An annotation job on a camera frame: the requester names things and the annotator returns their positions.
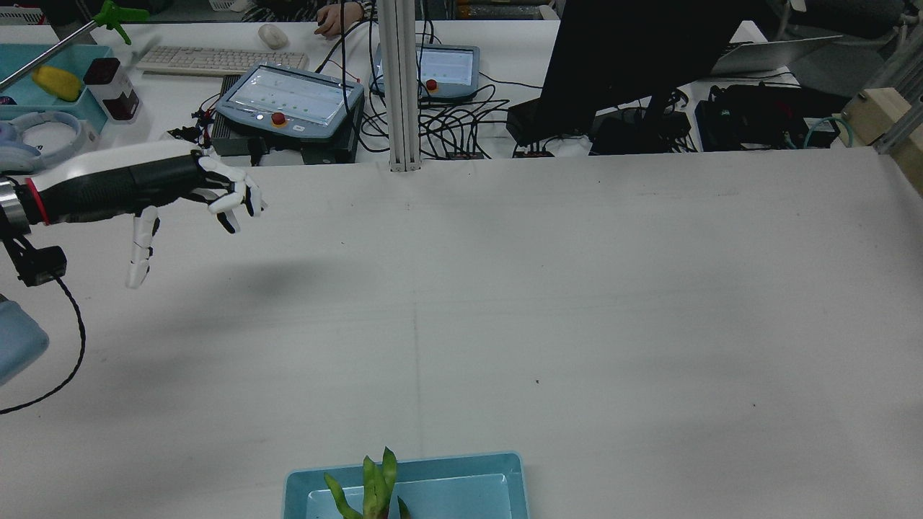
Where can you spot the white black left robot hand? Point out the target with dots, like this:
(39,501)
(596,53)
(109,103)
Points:
(122,184)

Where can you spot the bare person hand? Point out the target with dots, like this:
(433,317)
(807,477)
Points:
(339,18)

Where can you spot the pink dragon fruit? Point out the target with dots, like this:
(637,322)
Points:
(375,490)

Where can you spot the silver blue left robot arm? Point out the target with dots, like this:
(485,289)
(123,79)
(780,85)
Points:
(18,339)

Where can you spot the patterned person sleeve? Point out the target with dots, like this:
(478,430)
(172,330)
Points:
(288,9)

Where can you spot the white computer mouse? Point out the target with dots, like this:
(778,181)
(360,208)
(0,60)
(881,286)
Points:
(272,36)

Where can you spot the light blue headphones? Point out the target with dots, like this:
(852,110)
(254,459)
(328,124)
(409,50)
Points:
(61,133)

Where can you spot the clear bag of black parts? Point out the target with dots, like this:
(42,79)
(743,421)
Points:
(186,134)

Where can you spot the dark red jar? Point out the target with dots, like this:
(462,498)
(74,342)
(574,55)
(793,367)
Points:
(112,90)

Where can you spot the grey teach pendant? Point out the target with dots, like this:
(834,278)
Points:
(288,101)
(451,68)

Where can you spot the yellow fruit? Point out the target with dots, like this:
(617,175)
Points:
(58,83)

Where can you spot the black control box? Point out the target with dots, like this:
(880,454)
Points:
(238,144)

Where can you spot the white keyboard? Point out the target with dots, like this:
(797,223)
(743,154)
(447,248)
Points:
(216,60)

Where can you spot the teal plastic bin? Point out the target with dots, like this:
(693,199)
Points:
(18,72)

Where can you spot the metal stick with green clip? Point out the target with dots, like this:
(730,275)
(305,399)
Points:
(108,16)

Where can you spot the small black red adapter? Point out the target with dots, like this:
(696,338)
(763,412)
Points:
(533,152)
(463,154)

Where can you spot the white basket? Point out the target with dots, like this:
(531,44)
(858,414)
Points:
(18,14)

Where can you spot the black Huawei monitor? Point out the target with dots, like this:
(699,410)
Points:
(620,58)

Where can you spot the black computer case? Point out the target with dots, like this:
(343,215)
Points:
(757,119)

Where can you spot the silver laptop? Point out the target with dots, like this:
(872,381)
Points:
(771,54)

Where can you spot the light blue plastic tray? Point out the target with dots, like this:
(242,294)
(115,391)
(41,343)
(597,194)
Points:
(461,490)

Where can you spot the wooden block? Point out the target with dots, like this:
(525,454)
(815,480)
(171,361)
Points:
(876,115)

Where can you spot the aluminium profile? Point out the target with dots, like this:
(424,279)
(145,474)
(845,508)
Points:
(901,79)

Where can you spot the aluminium frame post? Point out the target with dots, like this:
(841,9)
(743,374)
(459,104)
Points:
(404,86)

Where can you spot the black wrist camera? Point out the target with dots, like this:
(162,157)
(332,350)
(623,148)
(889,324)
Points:
(43,263)

